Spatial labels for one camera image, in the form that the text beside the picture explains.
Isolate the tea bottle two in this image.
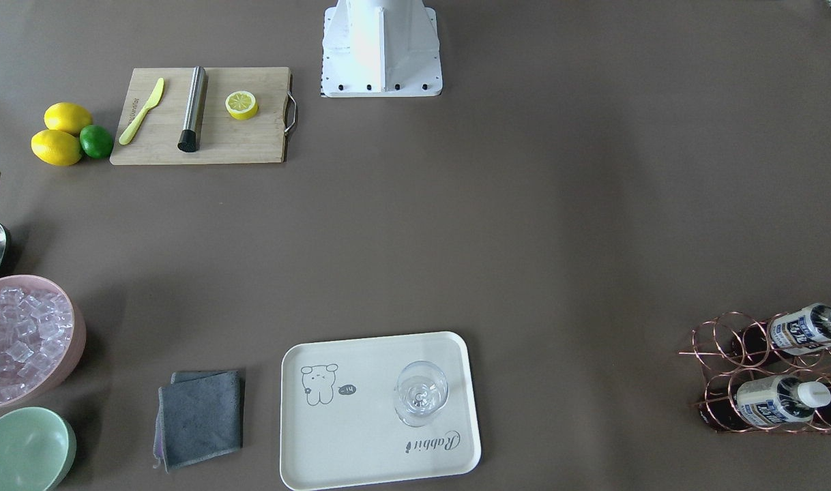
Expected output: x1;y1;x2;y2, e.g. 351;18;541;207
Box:
699;375;831;432

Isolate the copper wire bottle basket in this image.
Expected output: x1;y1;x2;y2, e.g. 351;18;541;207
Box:
683;312;831;434

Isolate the tea bottle one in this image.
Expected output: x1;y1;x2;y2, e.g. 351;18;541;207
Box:
730;303;831;366

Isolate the clear wine glass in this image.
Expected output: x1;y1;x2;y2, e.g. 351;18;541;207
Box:
394;360;450;427

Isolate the cream rabbit tray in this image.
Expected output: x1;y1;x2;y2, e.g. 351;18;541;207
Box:
279;331;482;490

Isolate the half lemon slice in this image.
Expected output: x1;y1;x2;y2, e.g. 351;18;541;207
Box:
224;90;259;121

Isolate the wooden cutting board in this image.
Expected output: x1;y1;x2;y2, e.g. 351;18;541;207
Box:
110;66;293;166

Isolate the grey folded cloth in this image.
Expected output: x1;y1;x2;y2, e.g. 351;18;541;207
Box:
153;370;244;472

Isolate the yellow plastic knife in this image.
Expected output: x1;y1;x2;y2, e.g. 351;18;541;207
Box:
118;78;165;145

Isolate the green lime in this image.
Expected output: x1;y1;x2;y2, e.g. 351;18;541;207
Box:
78;124;114;159

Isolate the yellow lemon upper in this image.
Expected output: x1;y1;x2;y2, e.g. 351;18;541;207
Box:
44;102;93;136

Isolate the yellow lemon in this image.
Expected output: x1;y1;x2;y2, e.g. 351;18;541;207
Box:
31;130;83;166
44;102;93;136

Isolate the yellow lemon lower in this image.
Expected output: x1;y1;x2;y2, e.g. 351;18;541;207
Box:
31;130;83;166

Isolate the pink bowl of ice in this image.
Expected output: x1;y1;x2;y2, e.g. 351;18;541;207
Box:
0;276;86;409

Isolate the green ceramic bowl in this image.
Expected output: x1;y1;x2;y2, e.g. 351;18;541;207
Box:
0;407;78;490

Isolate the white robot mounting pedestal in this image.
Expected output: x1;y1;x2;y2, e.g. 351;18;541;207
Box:
320;1;443;98

